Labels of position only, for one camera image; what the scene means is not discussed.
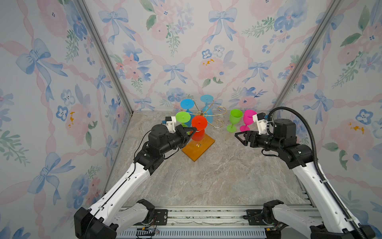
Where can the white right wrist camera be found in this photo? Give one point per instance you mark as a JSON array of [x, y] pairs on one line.
[[261, 122]]

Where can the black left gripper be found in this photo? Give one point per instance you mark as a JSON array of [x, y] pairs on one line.
[[180, 132]]

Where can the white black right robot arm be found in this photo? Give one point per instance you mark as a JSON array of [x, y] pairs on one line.
[[337, 221]]

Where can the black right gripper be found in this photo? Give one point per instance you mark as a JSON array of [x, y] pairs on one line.
[[248, 135]]

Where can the blue wine glass right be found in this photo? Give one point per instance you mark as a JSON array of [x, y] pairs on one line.
[[207, 110]]

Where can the blue wine glass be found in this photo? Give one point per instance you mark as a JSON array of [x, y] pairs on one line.
[[207, 110], [188, 104]]

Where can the blue wine glass left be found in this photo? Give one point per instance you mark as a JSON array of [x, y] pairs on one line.
[[188, 104]]

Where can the pink wine glass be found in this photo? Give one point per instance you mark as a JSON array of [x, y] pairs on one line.
[[248, 120]]

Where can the gold wire rack wooden base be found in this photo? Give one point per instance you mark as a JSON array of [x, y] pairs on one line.
[[195, 149]]

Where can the aluminium corner post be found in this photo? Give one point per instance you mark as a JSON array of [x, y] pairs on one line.
[[318, 34], [90, 24]]

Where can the aluminium corner post left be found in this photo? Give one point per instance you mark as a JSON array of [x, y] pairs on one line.
[[90, 24]]

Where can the green wine glass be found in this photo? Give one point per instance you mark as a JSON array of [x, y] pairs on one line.
[[184, 118], [234, 118]]

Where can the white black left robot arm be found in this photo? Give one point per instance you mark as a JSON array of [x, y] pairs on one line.
[[125, 185]]

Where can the aluminium corner post right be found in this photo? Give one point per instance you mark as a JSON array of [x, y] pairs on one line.
[[318, 34]]

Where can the aluminium rail base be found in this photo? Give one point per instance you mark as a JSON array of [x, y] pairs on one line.
[[197, 221]]

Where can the red wine glass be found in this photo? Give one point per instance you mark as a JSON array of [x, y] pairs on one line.
[[200, 122]]

